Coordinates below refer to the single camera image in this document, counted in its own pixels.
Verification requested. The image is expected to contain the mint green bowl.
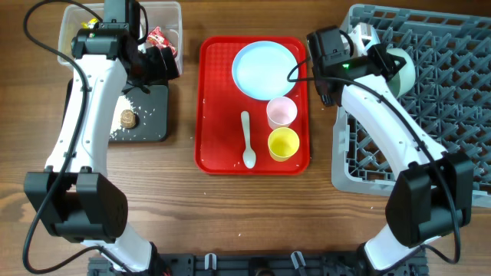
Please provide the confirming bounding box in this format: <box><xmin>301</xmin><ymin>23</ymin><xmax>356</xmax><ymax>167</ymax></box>
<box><xmin>387</xmin><ymin>48</ymin><xmax>416</xmax><ymax>98</ymax></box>

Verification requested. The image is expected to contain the red foil snack wrapper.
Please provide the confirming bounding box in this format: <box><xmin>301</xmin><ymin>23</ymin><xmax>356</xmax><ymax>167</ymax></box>
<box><xmin>147</xmin><ymin>26</ymin><xmax>178</xmax><ymax>58</ymax></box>

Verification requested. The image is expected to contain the white rice pile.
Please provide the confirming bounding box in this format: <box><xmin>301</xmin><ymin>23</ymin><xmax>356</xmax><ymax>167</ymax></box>
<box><xmin>110</xmin><ymin>96</ymin><xmax>156</xmax><ymax>140</ymax></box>

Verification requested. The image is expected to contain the brown cookie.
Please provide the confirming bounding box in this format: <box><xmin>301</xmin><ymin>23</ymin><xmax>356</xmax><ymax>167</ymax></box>
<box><xmin>120</xmin><ymin>110</ymin><xmax>137</xmax><ymax>129</ymax></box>

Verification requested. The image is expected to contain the yellow foil wrapper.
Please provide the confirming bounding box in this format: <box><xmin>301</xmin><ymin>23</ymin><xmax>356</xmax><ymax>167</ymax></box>
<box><xmin>81</xmin><ymin>18</ymin><xmax>98</xmax><ymax>28</ymax></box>

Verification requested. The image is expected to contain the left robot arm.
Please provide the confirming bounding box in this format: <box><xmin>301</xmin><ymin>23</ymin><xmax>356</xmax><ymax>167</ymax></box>
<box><xmin>24</xmin><ymin>1</ymin><xmax>180</xmax><ymax>275</ymax></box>

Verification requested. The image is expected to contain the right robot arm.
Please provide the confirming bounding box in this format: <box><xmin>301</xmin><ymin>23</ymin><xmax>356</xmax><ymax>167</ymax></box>
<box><xmin>307</xmin><ymin>24</ymin><xmax>473</xmax><ymax>275</ymax></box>

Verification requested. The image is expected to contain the grey dishwasher rack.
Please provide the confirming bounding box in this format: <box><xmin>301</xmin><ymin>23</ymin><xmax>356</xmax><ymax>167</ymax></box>
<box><xmin>331</xmin><ymin>4</ymin><xmax>490</xmax><ymax>208</ymax></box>

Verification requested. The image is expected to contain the black plastic tray bin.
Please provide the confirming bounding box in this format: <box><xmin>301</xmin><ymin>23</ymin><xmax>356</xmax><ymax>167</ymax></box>
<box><xmin>63</xmin><ymin>78</ymin><xmax>170</xmax><ymax>143</ymax></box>

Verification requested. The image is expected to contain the clear plastic bin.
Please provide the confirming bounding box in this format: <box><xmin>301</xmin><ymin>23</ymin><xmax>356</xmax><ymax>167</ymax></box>
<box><xmin>58</xmin><ymin>2</ymin><xmax>183</xmax><ymax>74</ymax></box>

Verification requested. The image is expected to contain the red serving tray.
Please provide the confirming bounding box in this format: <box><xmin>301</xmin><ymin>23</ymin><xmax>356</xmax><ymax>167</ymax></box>
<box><xmin>194</xmin><ymin>36</ymin><xmax>311</xmax><ymax>176</ymax></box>

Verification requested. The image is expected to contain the light blue plate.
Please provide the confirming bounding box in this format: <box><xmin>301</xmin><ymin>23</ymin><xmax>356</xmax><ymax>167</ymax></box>
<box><xmin>231</xmin><ymin>41</ymin><xmax>298</xmax><ymax>101</ymax></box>

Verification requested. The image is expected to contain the pink plastic cup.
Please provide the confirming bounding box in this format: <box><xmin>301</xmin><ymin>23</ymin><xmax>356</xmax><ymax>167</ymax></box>
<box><xmin>266</xmin><ymin>97</ymin><xmax>298</xmax><ymax>130</ymax></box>

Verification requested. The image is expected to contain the yellow plastic cup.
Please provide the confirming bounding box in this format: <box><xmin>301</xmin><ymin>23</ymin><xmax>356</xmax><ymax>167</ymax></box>
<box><xmin>268</xmin><ymin>127</ymin><xmax>300</xmax><ymax>162</ymax></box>

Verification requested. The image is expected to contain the white plastic spoon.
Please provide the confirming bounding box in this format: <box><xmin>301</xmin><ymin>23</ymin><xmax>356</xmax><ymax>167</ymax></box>
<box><xmin>241</xmin><ymin>110</ymin><xmax>256</xmax><ymax>169</ymax></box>

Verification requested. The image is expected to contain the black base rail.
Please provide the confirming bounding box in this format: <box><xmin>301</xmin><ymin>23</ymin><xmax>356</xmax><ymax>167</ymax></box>
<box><xmin>87</xmin><ymin>251</ymin><xmax>429</xmax><ymax>276</ymax></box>

